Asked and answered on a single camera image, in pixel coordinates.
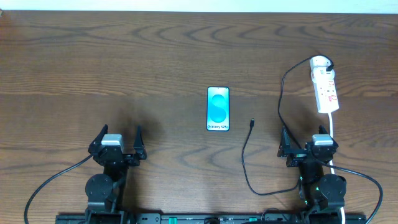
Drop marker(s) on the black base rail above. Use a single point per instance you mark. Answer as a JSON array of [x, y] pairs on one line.
[[156, 218]]

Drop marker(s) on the white power strip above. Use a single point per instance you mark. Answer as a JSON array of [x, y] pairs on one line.
[[323, 78]]

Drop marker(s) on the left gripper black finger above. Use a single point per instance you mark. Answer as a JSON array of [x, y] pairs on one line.
[[96, 143], [139, 146]]

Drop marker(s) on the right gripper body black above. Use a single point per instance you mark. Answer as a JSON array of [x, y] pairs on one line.
[[306, 157]]

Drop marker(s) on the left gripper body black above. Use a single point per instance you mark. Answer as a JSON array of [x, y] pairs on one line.
[[116, 156]]

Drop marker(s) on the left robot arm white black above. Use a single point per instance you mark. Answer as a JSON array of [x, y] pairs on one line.
[[105, 190]]

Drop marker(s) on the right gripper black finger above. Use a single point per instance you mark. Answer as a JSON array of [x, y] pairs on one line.
[[285, 139], [322, 130]]

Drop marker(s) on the Galaxy S25+ smartphone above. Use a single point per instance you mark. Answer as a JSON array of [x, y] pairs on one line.
[[217, 113]]

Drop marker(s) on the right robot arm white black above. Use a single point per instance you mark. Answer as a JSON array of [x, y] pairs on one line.
[[323, 193]]

